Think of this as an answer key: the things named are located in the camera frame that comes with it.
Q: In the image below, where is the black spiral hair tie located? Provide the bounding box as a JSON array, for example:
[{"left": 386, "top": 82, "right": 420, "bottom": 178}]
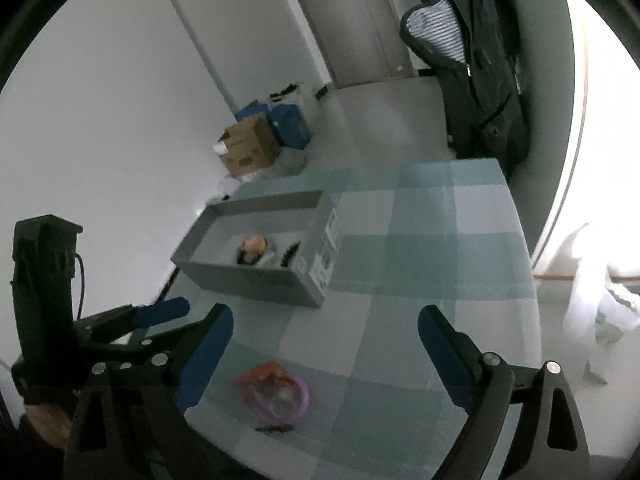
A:
[{"left": 278, "top": 239, "right": 303, "bottom": 269}]

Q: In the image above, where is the left hand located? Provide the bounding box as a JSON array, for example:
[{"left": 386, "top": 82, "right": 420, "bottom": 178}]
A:
[{"left": 25, "top": 404, "right": 72, "bottom": 451}]

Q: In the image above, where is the teal checkered tablecloth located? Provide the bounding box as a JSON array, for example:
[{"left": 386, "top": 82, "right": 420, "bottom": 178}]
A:
[{"left": 150, "top": 157, "right": 544, "bottom": 480}]

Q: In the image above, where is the white bag by window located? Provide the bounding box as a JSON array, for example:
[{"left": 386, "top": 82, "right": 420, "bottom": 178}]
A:
[{"left": 562, "top": 223, "right": 639, "bottom": 385}]

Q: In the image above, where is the grey cardboard box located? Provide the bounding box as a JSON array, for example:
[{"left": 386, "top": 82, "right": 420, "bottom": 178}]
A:
[{"left": 171, "top": 191, "right": 343, "bottom": 308}]

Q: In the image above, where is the brown cardboard box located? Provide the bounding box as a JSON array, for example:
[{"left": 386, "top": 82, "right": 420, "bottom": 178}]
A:
[{"left": 213, "top": 114, "right": 280, "bottom": 177}]

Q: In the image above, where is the blue box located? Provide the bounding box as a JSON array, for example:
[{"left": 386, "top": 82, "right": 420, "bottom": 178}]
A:
[{"left": 234, "top": 102, "right": 311, "bottom": 150}]

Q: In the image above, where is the black hanging jacket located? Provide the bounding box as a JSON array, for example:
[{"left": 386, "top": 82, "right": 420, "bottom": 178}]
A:
[{"left": 399, "top": 0, "right": 530, "bottom": 179}]

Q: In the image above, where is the door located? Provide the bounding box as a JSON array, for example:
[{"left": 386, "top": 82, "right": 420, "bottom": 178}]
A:
[{"left": 298, "top": 0, "right": 414, "bottom": 88}]

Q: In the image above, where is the purple bracelet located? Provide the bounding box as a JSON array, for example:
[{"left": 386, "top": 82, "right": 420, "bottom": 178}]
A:
[{"left": 249, "top": 372, "right": 312, "bottom": 425}]

